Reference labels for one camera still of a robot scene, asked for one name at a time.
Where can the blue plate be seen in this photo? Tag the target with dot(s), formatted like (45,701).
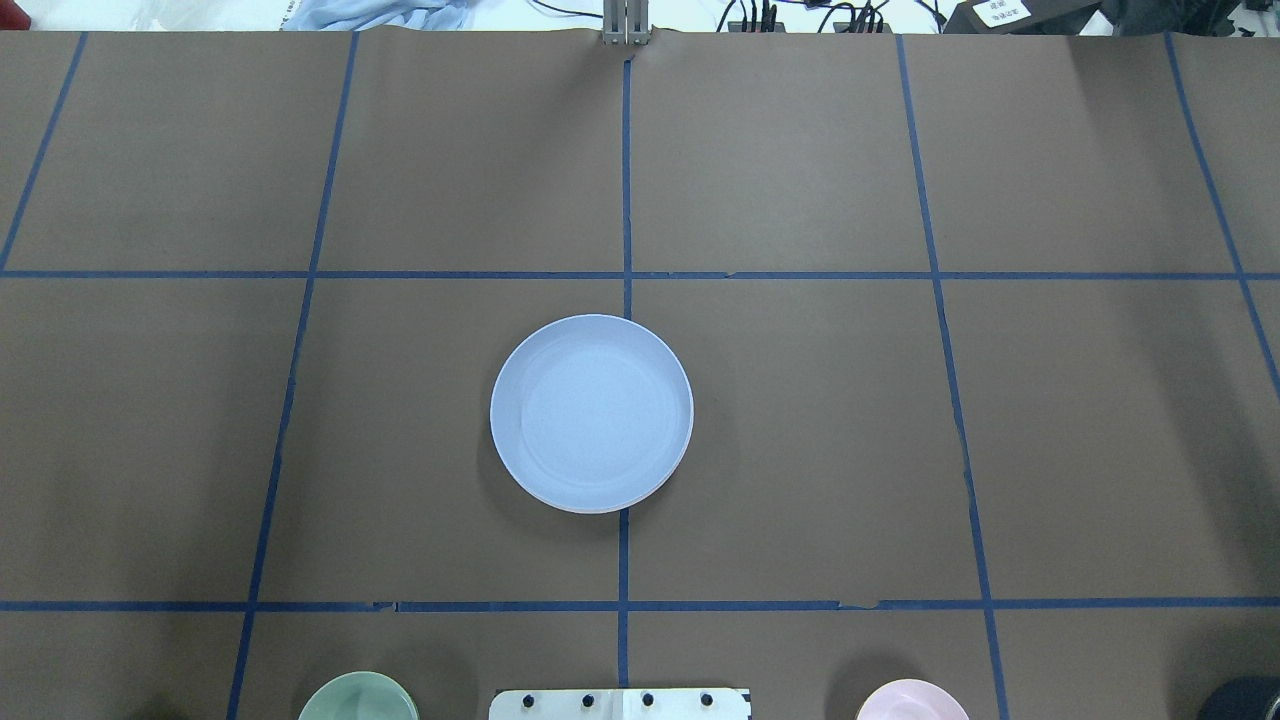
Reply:
(591,414)

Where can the green bowl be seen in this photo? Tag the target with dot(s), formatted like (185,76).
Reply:
(360,695)

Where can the pink bowl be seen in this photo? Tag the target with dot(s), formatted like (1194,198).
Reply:
(910,699)

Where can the light blue cloth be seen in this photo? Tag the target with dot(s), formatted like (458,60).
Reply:
(356,16)

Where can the dark blue lidded pot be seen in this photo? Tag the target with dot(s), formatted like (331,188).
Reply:
(1247,697)

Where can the aluminium frame post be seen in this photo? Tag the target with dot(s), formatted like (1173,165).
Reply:
(626,22)

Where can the white camera mast base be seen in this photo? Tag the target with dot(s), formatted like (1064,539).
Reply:
(623,703)

